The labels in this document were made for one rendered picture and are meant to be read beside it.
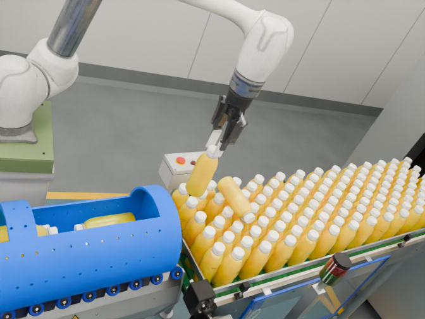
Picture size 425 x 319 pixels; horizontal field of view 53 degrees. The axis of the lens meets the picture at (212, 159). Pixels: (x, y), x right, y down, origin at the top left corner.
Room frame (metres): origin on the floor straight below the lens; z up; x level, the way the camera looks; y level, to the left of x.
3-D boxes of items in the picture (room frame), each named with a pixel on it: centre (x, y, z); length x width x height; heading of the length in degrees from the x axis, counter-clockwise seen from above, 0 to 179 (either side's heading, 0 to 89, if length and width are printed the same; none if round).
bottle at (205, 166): (1.10, 0.01, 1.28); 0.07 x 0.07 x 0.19
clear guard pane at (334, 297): (1.24, -0.62, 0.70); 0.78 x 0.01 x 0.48; 134
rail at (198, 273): (1.06, -0.03, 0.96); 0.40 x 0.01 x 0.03; 44
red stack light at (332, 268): (1.01, -0.50, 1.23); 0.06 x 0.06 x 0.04
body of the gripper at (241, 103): (1.09, 0.00, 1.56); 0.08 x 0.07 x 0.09; 45
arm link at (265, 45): (1.10, 0.00, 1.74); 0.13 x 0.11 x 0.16; 173
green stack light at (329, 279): (1.01, -0.50, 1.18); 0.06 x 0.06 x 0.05
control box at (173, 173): (1.36, 0.08, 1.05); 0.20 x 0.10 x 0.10; 134
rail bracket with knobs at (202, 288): (0.89, -0.15, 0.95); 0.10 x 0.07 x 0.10; 44
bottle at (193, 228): (1.10, -0.05, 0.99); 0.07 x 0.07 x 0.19
